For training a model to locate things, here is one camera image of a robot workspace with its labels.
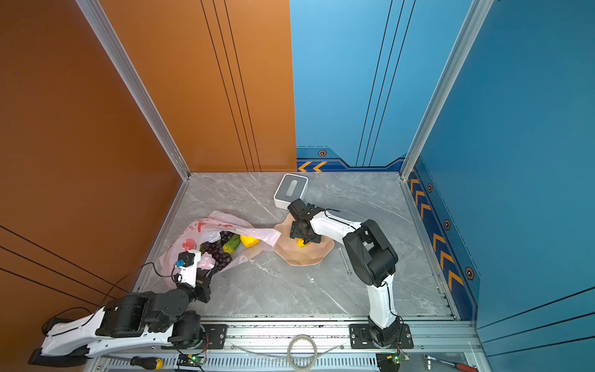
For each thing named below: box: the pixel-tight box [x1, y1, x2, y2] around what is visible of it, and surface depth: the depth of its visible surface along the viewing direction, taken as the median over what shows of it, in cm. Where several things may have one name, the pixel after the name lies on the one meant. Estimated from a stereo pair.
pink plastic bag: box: [158, 210, 282, 287], surface depth 79 cm
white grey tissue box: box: [273, 172, 309, 210], surface depth 110 cm
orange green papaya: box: [222, 233, 241, 255], surface depth 93 cm
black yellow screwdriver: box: [101, 354, 164, 371], surface depth 70 cm
